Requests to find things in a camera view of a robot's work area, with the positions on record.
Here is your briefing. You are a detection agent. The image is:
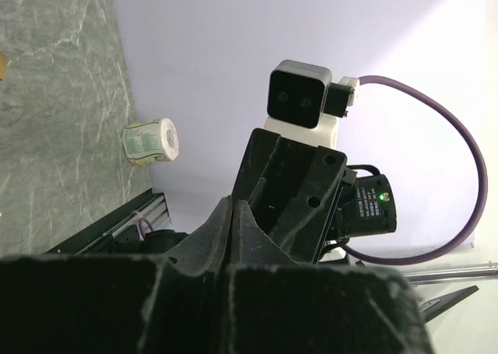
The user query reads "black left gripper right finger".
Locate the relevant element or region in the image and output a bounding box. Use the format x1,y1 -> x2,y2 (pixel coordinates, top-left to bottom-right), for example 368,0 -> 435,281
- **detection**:
225,201 -> 433,353

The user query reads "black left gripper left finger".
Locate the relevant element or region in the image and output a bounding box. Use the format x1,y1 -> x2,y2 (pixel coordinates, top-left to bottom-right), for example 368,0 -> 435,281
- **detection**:
1,197 -> 233,353

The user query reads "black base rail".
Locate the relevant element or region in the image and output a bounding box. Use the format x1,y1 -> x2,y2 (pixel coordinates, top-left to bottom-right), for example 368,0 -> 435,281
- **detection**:
47,190 -> 188,254

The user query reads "white tape roll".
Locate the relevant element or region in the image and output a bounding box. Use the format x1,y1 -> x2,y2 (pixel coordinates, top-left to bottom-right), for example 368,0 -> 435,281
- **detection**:
121,118 -> 179,166

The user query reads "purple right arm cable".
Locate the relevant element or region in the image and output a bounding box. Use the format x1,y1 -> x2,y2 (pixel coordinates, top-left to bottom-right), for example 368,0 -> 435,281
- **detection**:
344,75 -> 489,268

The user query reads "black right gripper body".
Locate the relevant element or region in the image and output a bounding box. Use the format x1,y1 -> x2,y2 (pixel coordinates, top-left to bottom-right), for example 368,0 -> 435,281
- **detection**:
319,165 -> 397,258

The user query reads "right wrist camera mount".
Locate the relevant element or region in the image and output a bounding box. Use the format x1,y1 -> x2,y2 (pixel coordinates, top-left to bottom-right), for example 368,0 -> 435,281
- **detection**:
264,60 -> 360,149

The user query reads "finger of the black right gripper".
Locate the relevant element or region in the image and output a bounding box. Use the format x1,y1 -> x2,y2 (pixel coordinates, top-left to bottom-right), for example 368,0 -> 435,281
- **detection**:
232,128 -> 347,264

